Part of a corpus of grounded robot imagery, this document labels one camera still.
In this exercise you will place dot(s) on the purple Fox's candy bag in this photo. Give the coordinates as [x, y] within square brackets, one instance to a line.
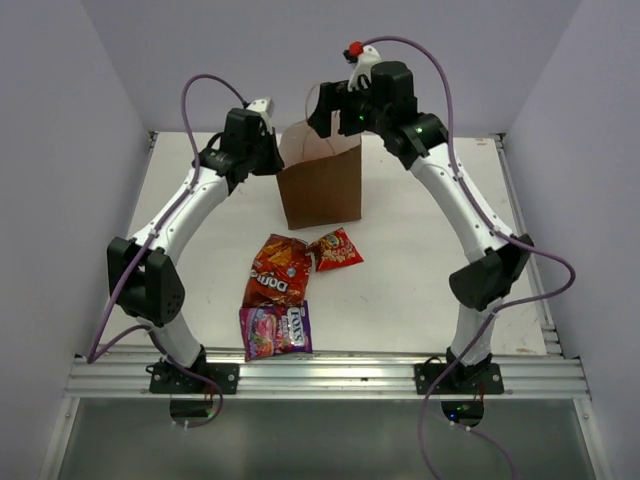
[275, 330]

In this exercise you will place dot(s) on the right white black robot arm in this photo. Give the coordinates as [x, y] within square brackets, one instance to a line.
[495, 256]

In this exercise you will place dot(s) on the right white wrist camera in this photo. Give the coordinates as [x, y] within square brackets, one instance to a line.
[361, 58]

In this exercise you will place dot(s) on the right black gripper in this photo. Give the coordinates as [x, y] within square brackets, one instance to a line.
[334, 96]

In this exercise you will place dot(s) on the brown paper bag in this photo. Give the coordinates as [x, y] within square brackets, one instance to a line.
[321, 183]

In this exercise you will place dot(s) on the red Doritos chip bag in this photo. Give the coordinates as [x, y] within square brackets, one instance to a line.
[279, 273]

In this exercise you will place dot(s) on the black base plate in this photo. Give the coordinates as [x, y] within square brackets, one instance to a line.
[202, 378]
[483, 378]

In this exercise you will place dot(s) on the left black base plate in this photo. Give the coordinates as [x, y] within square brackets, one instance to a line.
[202, 378]

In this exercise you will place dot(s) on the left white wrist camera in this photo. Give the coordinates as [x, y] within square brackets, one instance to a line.
[265, 108]

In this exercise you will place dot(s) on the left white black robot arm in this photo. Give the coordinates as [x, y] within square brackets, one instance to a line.
[142, 270]

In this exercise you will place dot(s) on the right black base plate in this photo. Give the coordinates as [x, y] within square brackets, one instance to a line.
[483, 378]

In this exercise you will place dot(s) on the aluminium rail frame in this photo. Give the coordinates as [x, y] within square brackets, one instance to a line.
[350, 409]

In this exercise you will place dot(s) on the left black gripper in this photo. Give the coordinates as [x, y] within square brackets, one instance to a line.
[276, 163]

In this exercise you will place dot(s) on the small red popcorn snack bag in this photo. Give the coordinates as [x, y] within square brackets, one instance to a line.
[334, 250]

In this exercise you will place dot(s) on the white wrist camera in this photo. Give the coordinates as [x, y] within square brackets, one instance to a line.
[361, 58]
[265, 108]

